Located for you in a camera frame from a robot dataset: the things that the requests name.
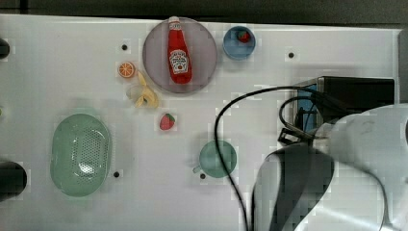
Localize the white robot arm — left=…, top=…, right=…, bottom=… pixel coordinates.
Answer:
left=251, top=104, right=407, bottom=231

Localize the black toaster oven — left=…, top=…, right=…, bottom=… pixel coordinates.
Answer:
left=317, top=76, right=395, bottom=114

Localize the strawberry toy on table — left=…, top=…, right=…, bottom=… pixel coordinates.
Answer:
left=160, top=114, right=175, bottom=131

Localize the green cup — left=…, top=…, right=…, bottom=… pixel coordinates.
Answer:
left=192, top=141, right=238, bottom=178

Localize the peeled banana toy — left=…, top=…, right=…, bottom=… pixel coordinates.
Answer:
left=126, top=71, right=159, bottom=108

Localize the red ketchup bottle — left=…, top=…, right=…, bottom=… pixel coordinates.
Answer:
left=167, top=16, right=192, bottom=85

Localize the purple round plate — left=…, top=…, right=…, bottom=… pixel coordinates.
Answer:
left=142, top=17, right=217, bottom=93

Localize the blue bowl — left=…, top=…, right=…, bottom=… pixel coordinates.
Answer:
left=222, top=26, right=256, bottom=61

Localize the strawberry toy in bowl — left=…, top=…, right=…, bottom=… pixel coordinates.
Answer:
left=237, top=31, right=251, bottom=43

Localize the orange slice toy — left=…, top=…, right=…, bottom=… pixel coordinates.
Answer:
left=117, top=62, right=136, bottom=78

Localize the green oval strainer basket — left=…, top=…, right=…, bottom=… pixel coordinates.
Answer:
left=50, top=114, right=112, bottom=197

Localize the black cylinder lower left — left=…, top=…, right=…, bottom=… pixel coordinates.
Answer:
left=0, top=162, right=27, bottom=201

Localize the black object upper left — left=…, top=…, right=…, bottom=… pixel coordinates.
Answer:
left=0, top=38, right=11, bottom=59

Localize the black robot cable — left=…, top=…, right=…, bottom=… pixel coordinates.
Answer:
left=214, top=86, right=325, bottom=231

